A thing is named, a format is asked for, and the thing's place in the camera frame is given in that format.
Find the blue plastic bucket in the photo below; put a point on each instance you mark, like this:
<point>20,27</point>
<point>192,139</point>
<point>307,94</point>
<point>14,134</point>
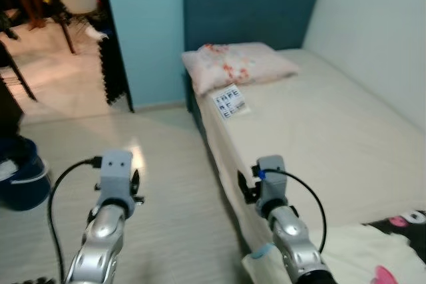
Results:
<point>26,194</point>

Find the cream cartoon print blanket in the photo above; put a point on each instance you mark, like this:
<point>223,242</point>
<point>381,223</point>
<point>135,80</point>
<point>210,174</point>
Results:
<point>359,257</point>

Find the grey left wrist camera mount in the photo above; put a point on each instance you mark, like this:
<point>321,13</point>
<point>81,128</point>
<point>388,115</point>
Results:
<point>114,171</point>

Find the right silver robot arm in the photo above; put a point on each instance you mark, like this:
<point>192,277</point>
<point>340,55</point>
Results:
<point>293,244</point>

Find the black puzzle foam mat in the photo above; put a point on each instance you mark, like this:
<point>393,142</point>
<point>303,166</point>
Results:
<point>114,74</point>

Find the white book blue letters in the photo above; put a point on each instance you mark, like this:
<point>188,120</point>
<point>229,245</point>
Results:
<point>230,103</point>

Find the blue upholstered headboard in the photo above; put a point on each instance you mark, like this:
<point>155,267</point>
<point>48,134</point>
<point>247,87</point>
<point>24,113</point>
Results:
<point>253,11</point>

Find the white crumpled bag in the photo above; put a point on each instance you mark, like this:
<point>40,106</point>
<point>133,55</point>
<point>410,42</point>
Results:
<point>96,32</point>

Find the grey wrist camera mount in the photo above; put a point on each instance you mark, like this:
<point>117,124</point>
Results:
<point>271,184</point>
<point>114,171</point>

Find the blue upholstered bed base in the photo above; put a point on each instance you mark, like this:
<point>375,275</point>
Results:
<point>192,101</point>

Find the pink patterned pillow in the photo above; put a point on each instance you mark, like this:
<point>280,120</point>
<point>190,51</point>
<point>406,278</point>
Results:
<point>239,64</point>

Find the cream mattress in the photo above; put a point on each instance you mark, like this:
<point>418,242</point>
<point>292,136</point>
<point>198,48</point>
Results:
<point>333,138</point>

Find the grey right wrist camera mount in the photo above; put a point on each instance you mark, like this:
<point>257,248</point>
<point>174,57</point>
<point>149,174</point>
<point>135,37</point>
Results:
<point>271,184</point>

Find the white crumpled paper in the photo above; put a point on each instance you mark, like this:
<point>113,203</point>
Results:
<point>8,169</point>

